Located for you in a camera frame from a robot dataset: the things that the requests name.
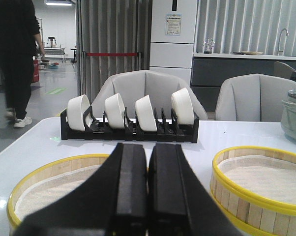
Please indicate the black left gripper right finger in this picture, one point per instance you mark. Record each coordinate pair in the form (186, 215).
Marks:
(178, 204)

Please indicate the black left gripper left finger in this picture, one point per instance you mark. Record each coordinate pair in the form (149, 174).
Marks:
(111, 202)

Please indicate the bamboo steamer tray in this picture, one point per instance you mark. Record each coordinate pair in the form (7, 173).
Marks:
(256, 189)
(47, 191)

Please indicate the black dish rack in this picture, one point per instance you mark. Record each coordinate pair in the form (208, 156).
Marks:
(100, 130)

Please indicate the white bowl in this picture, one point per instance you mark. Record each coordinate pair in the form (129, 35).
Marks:
(75, 109)
(114, 109)
(182, 105)
(145, 114)

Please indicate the left grey chair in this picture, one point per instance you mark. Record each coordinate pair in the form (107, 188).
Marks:
(135, 85)

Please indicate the grey chair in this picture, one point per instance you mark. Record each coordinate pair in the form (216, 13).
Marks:
(135, 85)
(252, 97)

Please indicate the right grey chair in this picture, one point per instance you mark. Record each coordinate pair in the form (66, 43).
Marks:
(252, 97)

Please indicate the dark kitchen counter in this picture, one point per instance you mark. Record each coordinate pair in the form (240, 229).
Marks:
(209, 71)

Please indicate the green electric cooking pot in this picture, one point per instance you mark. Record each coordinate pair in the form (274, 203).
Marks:
(288, 120)

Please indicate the red barrier belt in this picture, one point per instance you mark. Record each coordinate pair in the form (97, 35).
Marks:
(85, 54)

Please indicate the red box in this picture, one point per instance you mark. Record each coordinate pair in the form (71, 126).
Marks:
(36, 71)

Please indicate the yellow plate on counter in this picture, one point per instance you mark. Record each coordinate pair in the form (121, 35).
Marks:
(252, 53)

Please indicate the white refrigerator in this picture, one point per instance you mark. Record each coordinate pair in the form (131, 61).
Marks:
(173, 36)

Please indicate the chrome faucet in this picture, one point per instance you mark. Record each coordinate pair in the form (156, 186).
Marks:
(284, 33)

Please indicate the person in black clothes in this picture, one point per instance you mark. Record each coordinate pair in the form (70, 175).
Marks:
(20, 41)

